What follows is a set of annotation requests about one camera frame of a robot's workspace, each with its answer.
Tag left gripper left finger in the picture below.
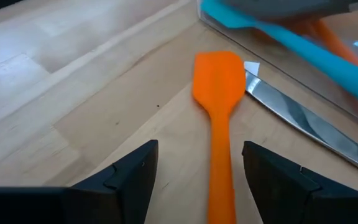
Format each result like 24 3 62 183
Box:
0 139 160 224

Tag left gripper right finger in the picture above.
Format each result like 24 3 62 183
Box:
242 141 358 224

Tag long orange spatula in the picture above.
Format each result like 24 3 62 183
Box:
191 51 247 224

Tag teal silicone spatula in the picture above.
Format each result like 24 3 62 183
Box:
200 0 358 112

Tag small orange spatula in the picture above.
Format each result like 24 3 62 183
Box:
290 17 358 73

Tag black slotted turner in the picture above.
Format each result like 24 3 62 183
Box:
221 0 358 22

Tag clear plastic bin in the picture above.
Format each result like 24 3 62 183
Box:
197 0 358 134

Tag white tape marker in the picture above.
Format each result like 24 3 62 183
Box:
244 61 260 75

